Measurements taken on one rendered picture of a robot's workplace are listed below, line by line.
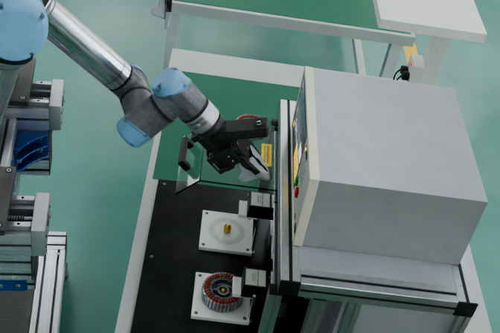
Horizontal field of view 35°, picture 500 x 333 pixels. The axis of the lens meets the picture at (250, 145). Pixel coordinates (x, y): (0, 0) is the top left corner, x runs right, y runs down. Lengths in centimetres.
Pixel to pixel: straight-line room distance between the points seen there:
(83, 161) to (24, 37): 219
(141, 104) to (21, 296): 127
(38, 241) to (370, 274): 79
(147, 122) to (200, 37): 290
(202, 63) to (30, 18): 158
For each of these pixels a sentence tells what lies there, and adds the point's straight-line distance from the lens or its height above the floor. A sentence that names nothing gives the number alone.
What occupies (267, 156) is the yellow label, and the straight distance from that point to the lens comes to 209.
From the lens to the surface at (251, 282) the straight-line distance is 203.
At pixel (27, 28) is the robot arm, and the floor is 161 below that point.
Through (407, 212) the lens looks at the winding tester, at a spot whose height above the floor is 126.
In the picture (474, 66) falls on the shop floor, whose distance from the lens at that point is 493.
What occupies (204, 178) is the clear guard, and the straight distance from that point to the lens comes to 199.
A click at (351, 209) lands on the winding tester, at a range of 173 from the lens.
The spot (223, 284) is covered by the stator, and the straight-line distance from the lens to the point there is 211.
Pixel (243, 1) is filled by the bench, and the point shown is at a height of 75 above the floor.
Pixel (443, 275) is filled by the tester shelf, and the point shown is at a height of 111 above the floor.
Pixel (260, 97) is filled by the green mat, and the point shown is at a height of 75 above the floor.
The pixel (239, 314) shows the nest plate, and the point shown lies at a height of 78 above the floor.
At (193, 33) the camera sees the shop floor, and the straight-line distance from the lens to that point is 461.
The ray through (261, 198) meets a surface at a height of 92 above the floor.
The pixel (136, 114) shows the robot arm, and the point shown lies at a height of 135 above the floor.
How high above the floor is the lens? 239
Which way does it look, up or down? 39 degrees down
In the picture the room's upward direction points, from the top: 11 degrees clockwise
